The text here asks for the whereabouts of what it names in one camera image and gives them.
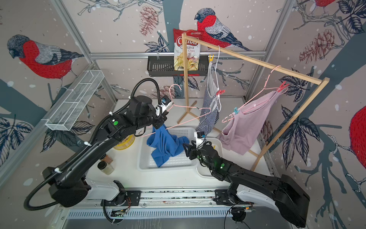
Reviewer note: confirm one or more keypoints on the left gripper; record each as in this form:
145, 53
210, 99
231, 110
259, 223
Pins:
161, 119

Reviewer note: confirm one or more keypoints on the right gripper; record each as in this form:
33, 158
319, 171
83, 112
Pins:
192, 150

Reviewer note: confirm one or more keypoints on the blue tank top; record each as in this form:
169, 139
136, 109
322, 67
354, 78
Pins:
165, 145

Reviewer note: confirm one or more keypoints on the striped tank top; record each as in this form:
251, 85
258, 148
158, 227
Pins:
210, 110

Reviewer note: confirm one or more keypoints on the red clothespin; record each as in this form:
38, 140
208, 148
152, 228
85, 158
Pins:
283, 86
220, 92

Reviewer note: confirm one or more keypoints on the yellow clothespin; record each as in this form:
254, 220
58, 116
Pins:
211, 58

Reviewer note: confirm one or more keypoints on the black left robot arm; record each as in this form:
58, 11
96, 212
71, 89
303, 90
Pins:
68, 185

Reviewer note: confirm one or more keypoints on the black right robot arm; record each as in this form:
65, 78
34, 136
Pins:
289, 198

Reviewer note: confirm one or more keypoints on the pink tank top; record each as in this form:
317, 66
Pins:
242, 131

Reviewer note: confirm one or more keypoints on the white perforated plastic basket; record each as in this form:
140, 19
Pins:
146, 163

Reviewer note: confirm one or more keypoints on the white plastic tray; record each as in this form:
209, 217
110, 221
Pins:
217, 145

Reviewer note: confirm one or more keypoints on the yellow bowl with buns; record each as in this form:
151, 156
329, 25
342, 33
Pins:
126, 143

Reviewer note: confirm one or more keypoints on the brown bottle black cap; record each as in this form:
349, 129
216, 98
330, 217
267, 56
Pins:
106, 158

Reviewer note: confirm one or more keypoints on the clear bottle black cap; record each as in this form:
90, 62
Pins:
105, 167

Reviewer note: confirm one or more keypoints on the red clothespin on pink top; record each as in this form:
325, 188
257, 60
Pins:
283, 86

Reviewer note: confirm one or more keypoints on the wooden clothes rack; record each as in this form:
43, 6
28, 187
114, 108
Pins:
320, 84

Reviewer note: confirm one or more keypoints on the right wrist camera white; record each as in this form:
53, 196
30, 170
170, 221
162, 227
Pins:
200, 139

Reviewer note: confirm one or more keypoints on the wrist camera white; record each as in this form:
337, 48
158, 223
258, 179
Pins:
166, 103
200, 139

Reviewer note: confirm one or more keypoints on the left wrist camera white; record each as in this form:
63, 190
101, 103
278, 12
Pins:
166, 103

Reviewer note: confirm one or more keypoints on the black wall basket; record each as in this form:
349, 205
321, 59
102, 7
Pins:
163, 67

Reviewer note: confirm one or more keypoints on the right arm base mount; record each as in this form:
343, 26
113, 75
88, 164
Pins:
227, 198

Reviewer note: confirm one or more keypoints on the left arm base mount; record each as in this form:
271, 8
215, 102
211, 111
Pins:
124, 198

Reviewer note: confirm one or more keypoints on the white wire mesh shelf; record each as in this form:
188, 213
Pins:
76, 100

